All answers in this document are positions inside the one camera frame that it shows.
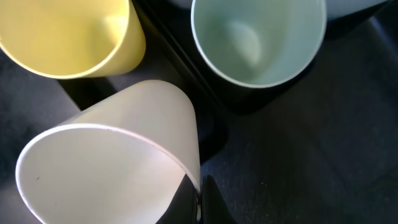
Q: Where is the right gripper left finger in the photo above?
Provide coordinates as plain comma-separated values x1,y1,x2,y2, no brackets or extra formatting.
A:
155,173,200,224

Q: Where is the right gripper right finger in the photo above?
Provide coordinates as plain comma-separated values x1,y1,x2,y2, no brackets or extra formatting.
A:
201,174,237,224

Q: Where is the white cup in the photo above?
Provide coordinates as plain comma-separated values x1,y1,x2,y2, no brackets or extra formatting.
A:
15,79,201,224

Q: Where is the black tray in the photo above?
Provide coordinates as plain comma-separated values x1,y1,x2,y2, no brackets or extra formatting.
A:
57,0,392,164

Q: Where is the pale green cup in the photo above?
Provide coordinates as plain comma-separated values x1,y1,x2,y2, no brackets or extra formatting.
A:
190,0,327,89

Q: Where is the yellow cup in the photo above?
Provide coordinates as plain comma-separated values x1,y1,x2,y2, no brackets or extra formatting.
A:
0,0,146,80

